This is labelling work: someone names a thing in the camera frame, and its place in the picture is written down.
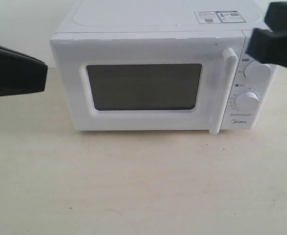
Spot white microwave door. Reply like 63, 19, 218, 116
50, 31, 245, 134

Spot white microwave oven body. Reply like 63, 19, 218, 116
53, 0, 276, 131

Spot upper white control knob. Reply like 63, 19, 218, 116
244, 61, 272, 83

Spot white control knob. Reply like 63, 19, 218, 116
244, 61, 272, 83
235, 92, 259, 111

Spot white and blue label sticker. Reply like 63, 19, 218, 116
194, 10, 246, 24

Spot lower white control knob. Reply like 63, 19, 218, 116
235, 92, 259, 111

